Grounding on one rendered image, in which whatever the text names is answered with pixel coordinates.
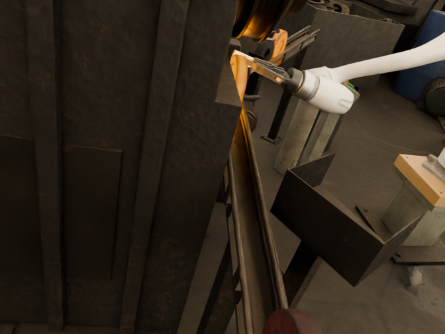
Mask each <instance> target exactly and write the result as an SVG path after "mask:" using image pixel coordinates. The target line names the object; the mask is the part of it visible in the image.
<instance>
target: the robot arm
mask: <svg viewBox="0 0 445 334"><path fill-rule="evenodd" d="M234 54H239V55H243V56H245V57H246V58H247V61H248V67H249V68H252V69H253V71H254V72H257V73H259V74H261V75H263V76H265V77H267V78H269V79H271V80H273V81H274V82H276V83H277V84H279V85H280V84H281V86H282V88H283V89H284V90H286V91H289V92H291V93H292V95H293V96H295V97H297V98H299V99H302V100H303V101H307V102H309V104H310V105H312V106H313V107H316V108H317V109H320V110H322V111H326V112H328V113H333V114H345V113H346V112H347V111H348V110H349V109H350V108H351V106H352V104H353V100H354V95H353V93H352V92H351V91H350V90H349V89H348V88H347V87H345V86H344V85H342V84H340V83H342V82H344V81H346V80H350V79H353V78H358V77H363V76H370V75H375V74H382V73H387V72H394V71H398V70H405V69H409V68H414V67H417V66H422V65H425V64H430V63H433V62H437V61H441V60H445V33H443V34H441V35H440V36H438V37H437V38H435V39H434V40H431V41H430V42H428V43H426V44H424V45H422V46H419V47H417V48H414V49H411V50H407V51H404V52H399V53H396V54H391V55H387V56H382V57H379V58H374V59H370V60H365V61H361V62H356V63H353V64H348V65H345V66H341V67H338V68H333V69H330V68H327V67H326V66H324V67H321V68H314V69H310V70H303V71H299V70H297V69H295V68H290V69H288V71H286V72H285V71H284V69H283V68H281V67H277V64H272V63H270V62H266V61H264V60H261V59H259V58H256V57H250V56H248V55H246V54H243V53H241V52H239V51H237V50H233V52H232V55H231V57H230V59H231V58H232V57H233V55H234ZM427 159H428V160H429V161H430V163H428V162H423V163H422V165H421V166H422V167H423V168H426V169H427V170H428V171H429V172H430V173H431V174H433V175H434V176H435V177H437V178H438V179H439V180H440V181H441V182H442V183H443V184H444V185H445V147H444V149H443V150H442V152H441V153H440V156H439V157H438V158H437V157H435V156H434V155H432V154H429V155H428V156H427Z"/></svg>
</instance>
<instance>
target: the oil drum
mask: <svg viewBox="0 0 445 334"><path fill-rule="evenodd" d="M443 33H445V12H443V11H438V10H433V11H431V12H430V14H429V16H428V18H427V20H426V22H425V24H424V26H423V28H422V30H421V32H420V33H419V35H418V36H417V39H416V41H415V43H414V44H413V47H412V48H411V49H414V48H417V47H419V46H422V45H424V44H426V43H428V42H430V41H431V40H434V39H435V38H437V37H438V36H440V35H441V34H443ZM440 76H442V78H443V77H444V76H445V60H441V61H437V62H433V63H430V64H425V65H422V66H417V67H414V68H409V69H405V70H400V71H399V73H398V75H397V77H396V79H395V81H394V82H393V85H392V88H393V90H394V91H395V92H396V93H398V94H399V95H401V96H403V97H404V98H406V99H409V100H411V101H414V102H417V100H420V101H423V102H426V100H424V95H423V93H424V88H425V87H426V85H428V82H429V83H431V80H432V81H434V79H436V80H437V77H438V78H440Z"/></svg>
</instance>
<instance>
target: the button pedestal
mask: <svg viewBox="0 0 445 334"><path fill-rule="evenodd" d="M340 84H342V85H344V86H345V87H347V88H348V89H349V90H350V91H351V92H352V93H353V95H354V100H353V102H355V100H356V99H357V98H358V97H359V96H360V94H359V93H358V92H357V91H356V90H355V89H353V88H351V87H350V86H349V85H348V84H347V85H346V84H345V83H344V82H342V83H340ZM339 116H340V114H333V113H328V112H326V111H321V113H320V115H319V118H318V120H317V122H316V125H315V127H314V129H313V131H312V134H311V136H310V139H309V141H308V143H307V145H306V148H305V150H304V153H303V155H302V157H301V159H298V161H297V163H296V165H295V166H297V165H300V164H303V163H306V162H308V161H311V160H314V159H317V158H320V157H321V155H322V153H323V151H324V149H325V146H326V144H327V142H328V140H329V138H330V136H331V134H332V132H333V130H334V127H335V125H336V123H337V121H338V119H339Z"/></svg>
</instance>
